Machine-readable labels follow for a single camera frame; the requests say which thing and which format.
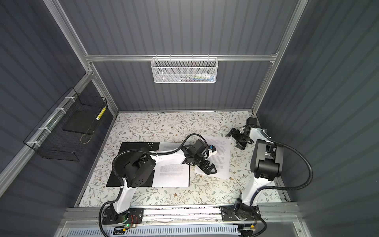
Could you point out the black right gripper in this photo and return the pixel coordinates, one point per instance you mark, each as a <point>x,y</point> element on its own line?
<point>242,145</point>

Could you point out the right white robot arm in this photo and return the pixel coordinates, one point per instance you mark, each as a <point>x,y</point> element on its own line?
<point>266,165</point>

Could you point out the black wire basket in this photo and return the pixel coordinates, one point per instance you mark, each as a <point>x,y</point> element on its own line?
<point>65,134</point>

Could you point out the printed paper sheet back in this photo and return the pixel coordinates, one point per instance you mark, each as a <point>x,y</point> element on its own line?
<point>170,171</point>

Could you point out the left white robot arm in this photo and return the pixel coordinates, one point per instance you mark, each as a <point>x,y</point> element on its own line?
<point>118,211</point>

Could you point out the black pad in basket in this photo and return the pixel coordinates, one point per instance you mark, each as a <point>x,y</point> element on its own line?
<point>83,122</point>

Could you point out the printed paper sheet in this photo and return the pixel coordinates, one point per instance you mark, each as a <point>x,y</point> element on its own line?
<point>221,160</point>
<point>170,171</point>

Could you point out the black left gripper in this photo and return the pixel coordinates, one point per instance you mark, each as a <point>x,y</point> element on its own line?
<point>204,168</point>

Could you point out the yellow marker in basket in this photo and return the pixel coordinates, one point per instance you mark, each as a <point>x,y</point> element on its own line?
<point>101,113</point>

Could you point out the white wire basket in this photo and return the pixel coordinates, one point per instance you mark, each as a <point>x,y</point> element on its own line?
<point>165,72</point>

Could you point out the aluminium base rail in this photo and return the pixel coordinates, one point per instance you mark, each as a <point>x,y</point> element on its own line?
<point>207,220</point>

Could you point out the markers in white basket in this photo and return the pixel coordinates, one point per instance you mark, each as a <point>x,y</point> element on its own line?
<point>197,78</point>

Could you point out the aluminium frame post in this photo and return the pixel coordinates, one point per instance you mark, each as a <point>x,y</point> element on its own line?
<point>63,22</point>

